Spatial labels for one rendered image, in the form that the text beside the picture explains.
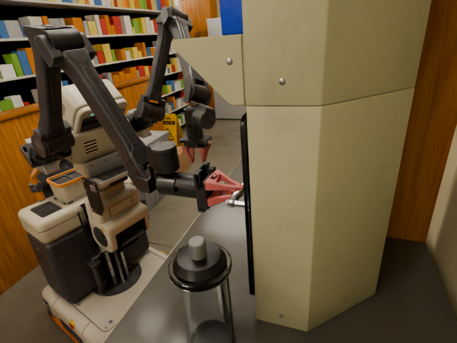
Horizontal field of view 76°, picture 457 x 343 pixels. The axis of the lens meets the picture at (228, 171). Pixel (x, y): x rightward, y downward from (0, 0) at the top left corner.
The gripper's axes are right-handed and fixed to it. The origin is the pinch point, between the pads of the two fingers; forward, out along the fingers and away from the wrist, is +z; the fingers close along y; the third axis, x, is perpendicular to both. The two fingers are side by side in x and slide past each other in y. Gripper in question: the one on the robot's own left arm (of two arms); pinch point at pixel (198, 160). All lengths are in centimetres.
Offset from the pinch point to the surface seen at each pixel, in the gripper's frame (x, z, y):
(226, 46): -46, -40, 30
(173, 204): 129, 112, -100
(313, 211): -46, -14, 43
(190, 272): -58, -8, 26
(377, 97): -38, -31, 51
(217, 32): 443, -43, -156
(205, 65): -46, -38, 26
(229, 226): -15.1, 15.8, 16.1
